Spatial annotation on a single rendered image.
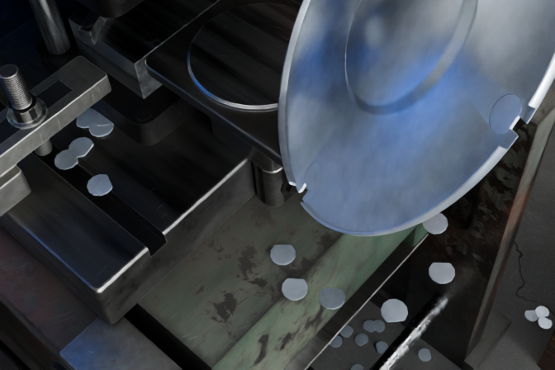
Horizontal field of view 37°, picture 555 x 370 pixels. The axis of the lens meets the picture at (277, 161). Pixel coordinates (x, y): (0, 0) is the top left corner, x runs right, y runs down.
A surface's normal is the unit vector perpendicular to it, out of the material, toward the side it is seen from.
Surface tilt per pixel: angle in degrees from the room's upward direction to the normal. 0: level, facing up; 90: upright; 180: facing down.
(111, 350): 0
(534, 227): 0
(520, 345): 0
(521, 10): 54
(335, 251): 90
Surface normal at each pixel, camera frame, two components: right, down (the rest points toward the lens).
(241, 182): 0.74, 0.51
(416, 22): -0.83, -0.28
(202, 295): -0.05, -0.60
